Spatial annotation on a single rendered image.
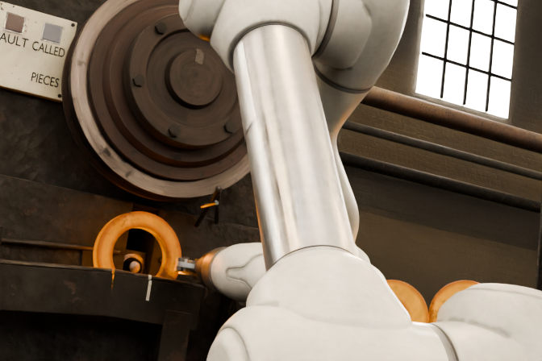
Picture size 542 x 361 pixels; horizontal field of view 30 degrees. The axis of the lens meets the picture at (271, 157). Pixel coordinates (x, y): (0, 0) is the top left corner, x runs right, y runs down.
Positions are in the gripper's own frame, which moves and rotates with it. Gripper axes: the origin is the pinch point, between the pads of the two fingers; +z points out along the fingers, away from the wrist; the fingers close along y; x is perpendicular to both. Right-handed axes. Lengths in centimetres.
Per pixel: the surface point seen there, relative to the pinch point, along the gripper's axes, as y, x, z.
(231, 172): 6.7, 21.5, 0.1
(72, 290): -23.1, -8.6, -3.3
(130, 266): -8.7, -1.7, 8.9
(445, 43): 461, 288, 632
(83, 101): -27.5, 28.7, 0.7
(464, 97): 490, 239, 628
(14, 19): -42, 45, 15
